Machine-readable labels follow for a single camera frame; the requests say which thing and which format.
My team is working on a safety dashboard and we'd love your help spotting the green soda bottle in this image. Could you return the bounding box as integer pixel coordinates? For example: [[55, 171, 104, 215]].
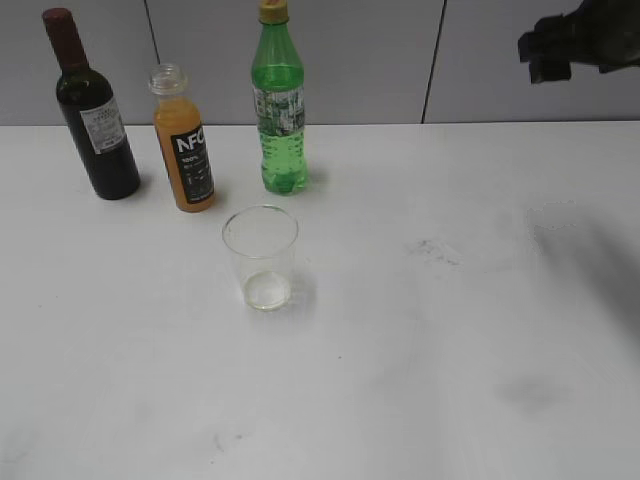
[[251, 1, 308, 195]]

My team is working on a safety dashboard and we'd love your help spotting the dark red wine bottle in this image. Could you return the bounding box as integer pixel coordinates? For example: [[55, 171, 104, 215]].
[[42, 7, 141, 200]]

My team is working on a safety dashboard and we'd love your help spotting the NFC orange juice bottle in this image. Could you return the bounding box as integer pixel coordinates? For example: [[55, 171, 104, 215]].
[[149, 63, 215, 213]]

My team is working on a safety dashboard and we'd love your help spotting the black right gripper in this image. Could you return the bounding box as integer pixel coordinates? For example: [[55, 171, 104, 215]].
[[517, 0, 639, 84]]

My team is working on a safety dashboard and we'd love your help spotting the transparent plastic cup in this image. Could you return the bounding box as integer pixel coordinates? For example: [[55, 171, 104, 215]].
[[221, 204, 299, 311]]

